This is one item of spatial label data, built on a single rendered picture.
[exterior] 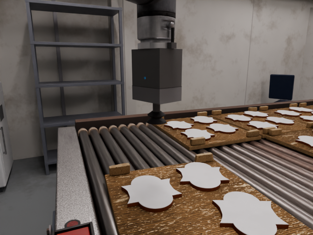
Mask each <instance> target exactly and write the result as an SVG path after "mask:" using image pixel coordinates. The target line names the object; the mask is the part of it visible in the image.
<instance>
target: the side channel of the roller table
mask: <svg viewBox="0 0 313 235"><path fill-rule="evenodd" d="M294 103H297V104H298V105H297V107H299V104H300V103H307V104H306V105H307V106H310V105H313V99H309V100H298V101H287V102H276V103H265V104H250V105H238V106H227V107H217V108H205V109H194V110H183V111H168V112H163V113H165V116H164V119H165V120H168V119H178V118H191V117H197V113H198V112H203V111H206V112H207V116H208V115H211V114H212V111H216V110H221V111H222V112H221V114H226V113H236V112H245V111H248V108H249V107H257V111H258V110H259V107H260V106H268V110H269V109H280V108H289V106H290V104H294ZM150 118H151V117H149V116H148V113H146V114H135V115H124V116H113V117H97V118H87V119H76V120H75V128H76V132H77V136H78V130H79V129H80V128H85V129H86V130H87V131H88V130H89V128H90V127H95V128H97V129H99V127H100V126H105V127H107V128H108V127H109V126H110V125H115V126H116V127H118V125H119V124H124V125H126V126H127V125H128V124H129V123H133V124H135V125H136V124H137V123H138V122H141V123H144V124H145V122H147V120H148V119H150Z"/></svg>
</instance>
